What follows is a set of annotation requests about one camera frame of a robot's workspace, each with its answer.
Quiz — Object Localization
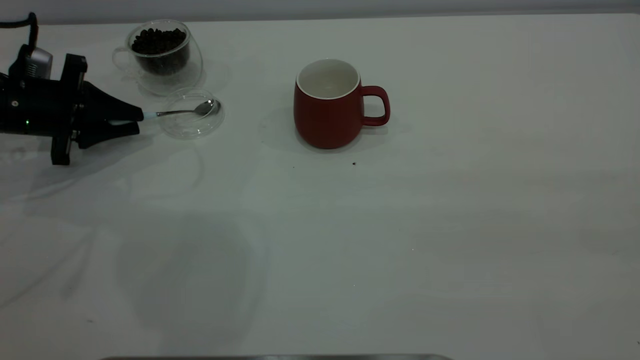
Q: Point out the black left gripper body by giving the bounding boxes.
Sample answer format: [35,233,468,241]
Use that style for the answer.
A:
[0,54,89,166]

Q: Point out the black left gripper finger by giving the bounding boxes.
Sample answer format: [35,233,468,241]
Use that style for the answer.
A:
[77,122,141,150]
[82,81,145,124]

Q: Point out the white-handled metal spoon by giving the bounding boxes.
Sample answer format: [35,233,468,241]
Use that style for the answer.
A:
[106,99,221,126]

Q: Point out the red ceramic mug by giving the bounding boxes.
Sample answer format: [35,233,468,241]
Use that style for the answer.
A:
[293,58,391,150]

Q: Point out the dark coffee beans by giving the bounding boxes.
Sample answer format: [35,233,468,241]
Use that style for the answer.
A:
[131,28,191,77]

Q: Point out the clear glass lid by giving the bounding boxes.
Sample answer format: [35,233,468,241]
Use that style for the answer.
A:
[159,87,225,140]

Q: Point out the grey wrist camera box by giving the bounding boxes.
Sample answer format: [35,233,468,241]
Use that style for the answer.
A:
[23,46,54,80]

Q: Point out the black camera cable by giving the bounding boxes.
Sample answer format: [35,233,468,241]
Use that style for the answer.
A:
[0,12,40,51]

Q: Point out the clear glass handled cup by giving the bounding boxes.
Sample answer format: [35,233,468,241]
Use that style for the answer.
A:
[112,19,204,97]

